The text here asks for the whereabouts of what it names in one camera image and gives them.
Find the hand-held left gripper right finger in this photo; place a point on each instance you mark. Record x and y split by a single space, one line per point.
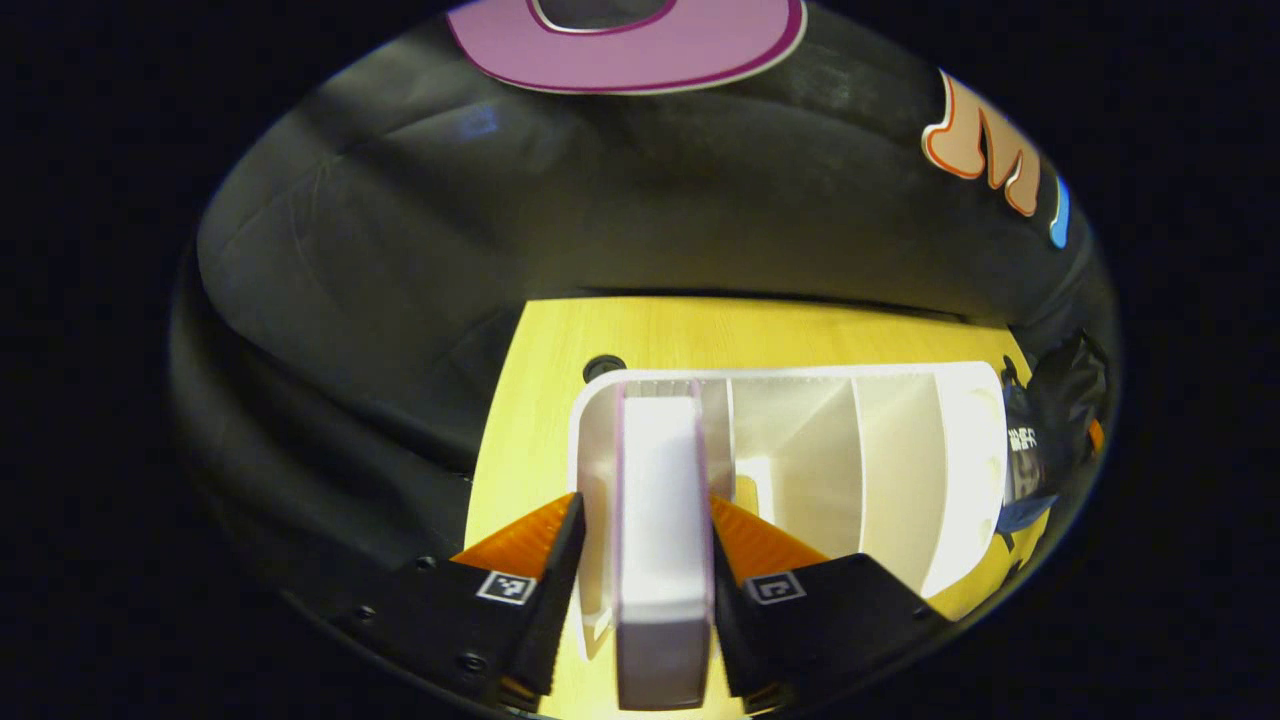
850 620

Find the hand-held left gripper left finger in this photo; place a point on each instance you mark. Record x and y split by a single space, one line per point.
555 600

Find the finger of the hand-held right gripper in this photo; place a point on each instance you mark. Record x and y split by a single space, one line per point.
1096 436

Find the blue schoolbag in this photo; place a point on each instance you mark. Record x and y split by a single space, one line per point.
1065 400

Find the pink book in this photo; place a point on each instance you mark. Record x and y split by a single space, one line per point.
662 520

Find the white bookshelf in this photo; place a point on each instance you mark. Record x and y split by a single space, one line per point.
900 470

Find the black backdrop cloth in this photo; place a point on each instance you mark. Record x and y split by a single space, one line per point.
450 200

